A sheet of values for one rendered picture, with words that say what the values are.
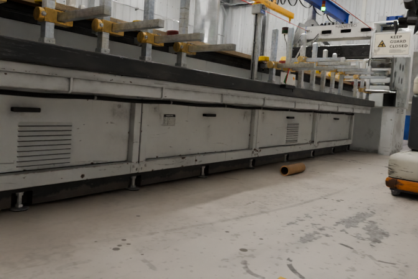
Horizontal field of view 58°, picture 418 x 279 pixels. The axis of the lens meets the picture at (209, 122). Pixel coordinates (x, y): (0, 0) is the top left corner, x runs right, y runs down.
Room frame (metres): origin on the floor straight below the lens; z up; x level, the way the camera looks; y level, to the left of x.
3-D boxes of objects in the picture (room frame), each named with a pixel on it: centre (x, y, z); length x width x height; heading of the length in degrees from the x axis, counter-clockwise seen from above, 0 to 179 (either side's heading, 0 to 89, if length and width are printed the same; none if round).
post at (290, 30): (3.00, -0.60, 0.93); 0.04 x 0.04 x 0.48; 52
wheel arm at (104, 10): (1.40, 0.54, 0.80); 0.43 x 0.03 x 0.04; 52
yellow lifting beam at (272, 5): (8.03, -1.21, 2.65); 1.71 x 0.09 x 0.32; 142
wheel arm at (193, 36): (1.79, 0.23, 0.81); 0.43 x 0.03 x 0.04; 52
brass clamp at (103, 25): (1.64, 0.47, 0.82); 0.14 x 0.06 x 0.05; 142
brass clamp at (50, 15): (1.44, 0.62, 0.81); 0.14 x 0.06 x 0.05; 142
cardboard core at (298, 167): (2.99, -0.70, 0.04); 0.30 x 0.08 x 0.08; 142
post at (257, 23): (2.60, -0.28, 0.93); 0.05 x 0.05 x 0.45; 52
